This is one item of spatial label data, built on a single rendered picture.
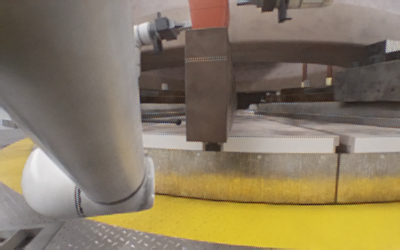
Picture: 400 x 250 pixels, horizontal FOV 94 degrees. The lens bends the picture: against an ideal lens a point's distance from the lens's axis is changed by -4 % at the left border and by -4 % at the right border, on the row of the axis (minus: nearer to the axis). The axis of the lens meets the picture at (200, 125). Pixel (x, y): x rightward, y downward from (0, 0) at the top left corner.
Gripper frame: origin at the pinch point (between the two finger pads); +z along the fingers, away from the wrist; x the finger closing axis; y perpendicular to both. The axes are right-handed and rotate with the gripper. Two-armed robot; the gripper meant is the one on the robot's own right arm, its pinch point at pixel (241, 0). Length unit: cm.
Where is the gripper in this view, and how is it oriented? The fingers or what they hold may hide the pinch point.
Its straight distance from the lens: 92.5
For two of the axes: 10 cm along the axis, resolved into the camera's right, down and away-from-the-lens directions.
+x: -1.9, 1.0, -9.8
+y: -0.1, -10.0, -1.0
